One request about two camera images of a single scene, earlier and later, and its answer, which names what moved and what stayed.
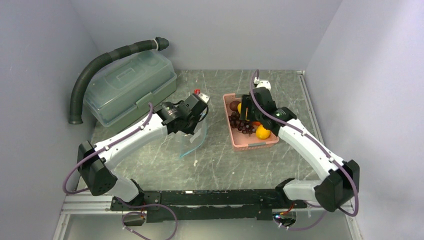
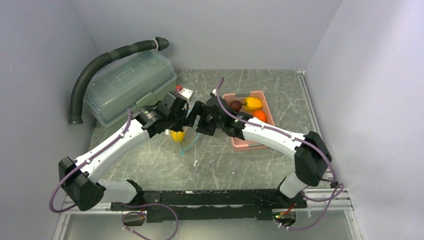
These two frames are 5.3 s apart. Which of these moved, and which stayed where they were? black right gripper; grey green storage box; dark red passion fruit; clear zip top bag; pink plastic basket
Moved: black right gripper; clear zip top bag
Stayed: grey green storage box; pink plastic basket; dark red passion fruit
